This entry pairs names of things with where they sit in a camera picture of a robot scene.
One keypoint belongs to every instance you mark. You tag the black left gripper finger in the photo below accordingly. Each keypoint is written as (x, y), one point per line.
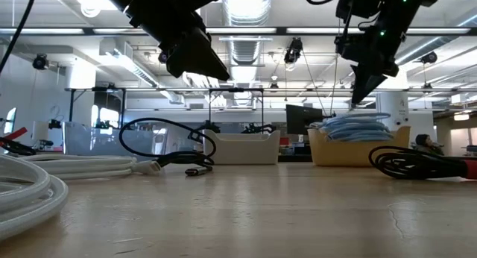
(201, 60)
(172, 63)

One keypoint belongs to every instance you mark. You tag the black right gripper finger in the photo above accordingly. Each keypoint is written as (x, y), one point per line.
(372, 80)
(358, 84)

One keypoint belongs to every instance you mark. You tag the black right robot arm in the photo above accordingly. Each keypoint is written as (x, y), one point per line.
(398, 12)

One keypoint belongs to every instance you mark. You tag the black computer monitor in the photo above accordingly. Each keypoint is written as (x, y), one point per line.
(303, 120)

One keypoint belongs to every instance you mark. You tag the yellow plastic bin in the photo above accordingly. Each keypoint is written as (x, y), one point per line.
(350, 153)

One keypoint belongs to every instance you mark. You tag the person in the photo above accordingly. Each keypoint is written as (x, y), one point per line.
(425, 142)

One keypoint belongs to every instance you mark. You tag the white plastic bin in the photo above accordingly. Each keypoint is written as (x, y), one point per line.
(242, 150)

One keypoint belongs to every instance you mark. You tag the translucent grey plastic bin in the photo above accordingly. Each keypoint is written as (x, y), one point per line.
(89, 140)

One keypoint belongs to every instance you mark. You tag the red and black clamp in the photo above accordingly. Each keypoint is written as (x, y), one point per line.
(16, 148)

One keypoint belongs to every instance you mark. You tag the black background rig frame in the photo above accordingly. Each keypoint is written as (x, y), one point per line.
(234, 90)

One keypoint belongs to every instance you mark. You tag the silver ventilation duct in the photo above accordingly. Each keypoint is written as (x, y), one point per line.
(246, 45)

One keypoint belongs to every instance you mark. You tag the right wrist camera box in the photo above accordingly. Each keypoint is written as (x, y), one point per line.
(357, 4)

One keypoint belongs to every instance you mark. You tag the black hanging ceiling camera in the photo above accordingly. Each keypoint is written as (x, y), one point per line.
(40, 61)
(294, 51)
(428, 57)

